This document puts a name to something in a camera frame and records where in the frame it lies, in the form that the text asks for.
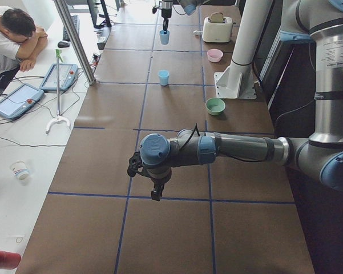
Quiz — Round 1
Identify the teach pendant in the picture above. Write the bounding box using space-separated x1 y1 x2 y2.
0 83 45 119
39 63 78 93

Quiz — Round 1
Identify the black computer mouse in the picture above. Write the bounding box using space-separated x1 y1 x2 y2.
57 41 70 49

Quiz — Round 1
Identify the black keyboard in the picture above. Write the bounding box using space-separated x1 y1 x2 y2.
62 15 80 42

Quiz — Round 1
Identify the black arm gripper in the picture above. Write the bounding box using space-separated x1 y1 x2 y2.
152 0 173 34

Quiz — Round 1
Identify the teach pendant far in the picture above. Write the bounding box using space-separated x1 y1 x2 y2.
39 63 78 93

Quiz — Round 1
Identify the seated person white shirt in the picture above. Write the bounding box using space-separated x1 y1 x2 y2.
0 6 48 89

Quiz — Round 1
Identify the blue tape strip centre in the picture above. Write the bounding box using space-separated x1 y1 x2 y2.
114 1 158 274

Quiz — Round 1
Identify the red object at edge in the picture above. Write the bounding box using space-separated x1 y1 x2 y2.
0 251 22 269

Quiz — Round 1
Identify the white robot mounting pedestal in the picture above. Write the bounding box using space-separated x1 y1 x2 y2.
214 0 273 99

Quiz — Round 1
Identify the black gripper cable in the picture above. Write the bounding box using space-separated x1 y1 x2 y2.
176 123 263 162

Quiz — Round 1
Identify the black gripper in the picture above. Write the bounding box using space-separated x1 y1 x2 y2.
127 151 172 201

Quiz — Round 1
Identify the light blue cup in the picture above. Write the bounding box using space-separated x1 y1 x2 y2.
158 70 170 86
159 30 170 45

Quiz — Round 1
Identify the white paper cup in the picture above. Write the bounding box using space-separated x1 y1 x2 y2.
10 161 29 180

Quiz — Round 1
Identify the cream toaster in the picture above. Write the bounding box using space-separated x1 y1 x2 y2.
202 17 233 43

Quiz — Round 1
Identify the green bowl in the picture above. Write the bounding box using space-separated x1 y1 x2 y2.
205 98 225 116

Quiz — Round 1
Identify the blue tape strip crosswise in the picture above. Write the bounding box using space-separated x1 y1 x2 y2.
48 191 295 205

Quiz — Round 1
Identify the black monitor stand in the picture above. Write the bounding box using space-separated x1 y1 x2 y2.
87 0 112 29

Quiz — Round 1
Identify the blue tape strip lengthwise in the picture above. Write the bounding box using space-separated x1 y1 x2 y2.
198 7 216 274

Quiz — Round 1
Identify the metal stand with green clip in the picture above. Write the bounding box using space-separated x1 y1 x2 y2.
45 49 71 135

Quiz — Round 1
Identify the pink bowl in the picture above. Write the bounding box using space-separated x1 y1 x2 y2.
207 49 224 63

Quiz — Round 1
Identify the teach pendant near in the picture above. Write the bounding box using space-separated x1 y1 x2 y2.
0 83 45 119

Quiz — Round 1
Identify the toast slice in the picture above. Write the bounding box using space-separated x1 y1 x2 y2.
209 12 224 23

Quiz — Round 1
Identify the aluminium frame post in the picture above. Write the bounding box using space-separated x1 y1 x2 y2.
54 0 96 86

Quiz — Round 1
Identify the blue tape strip middle row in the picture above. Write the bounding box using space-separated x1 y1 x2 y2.
74 126 275 136

